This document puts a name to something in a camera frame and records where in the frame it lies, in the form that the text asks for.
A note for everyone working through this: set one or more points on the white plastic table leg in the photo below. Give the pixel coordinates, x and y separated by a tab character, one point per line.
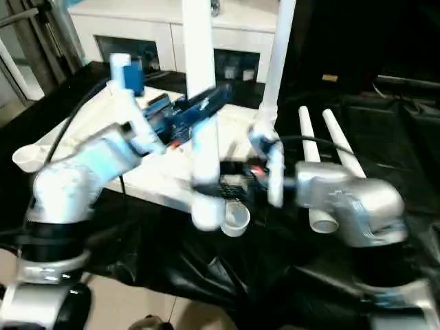
338	141
280	51
197	51
307	137

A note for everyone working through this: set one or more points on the white plastic table top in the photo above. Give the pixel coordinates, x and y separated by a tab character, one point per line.
103	113

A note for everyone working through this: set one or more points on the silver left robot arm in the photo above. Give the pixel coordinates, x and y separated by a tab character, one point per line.
68	185

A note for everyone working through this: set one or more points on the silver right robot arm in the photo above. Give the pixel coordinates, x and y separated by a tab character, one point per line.
343	199

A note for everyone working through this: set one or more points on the small white jar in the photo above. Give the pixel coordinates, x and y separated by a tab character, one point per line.
248	74
229	73

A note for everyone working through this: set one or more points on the black glossy mat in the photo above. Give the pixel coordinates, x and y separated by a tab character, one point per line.
206	268

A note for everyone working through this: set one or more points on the white sideboard cabinet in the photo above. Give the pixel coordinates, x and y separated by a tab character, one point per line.
137	31

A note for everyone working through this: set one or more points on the small yellow label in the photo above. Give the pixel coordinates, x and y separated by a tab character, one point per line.
330	78

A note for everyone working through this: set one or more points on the grey tripod stand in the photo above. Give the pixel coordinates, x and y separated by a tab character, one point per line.
44	34

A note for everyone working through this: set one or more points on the long black bar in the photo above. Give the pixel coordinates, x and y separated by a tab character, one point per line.
412	80

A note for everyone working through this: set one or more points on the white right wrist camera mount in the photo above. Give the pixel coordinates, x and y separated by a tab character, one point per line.
275	178

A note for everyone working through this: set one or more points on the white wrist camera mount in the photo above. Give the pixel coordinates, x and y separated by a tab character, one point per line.
127	99
275	178

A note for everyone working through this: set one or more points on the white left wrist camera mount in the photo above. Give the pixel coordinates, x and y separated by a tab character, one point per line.
127	99

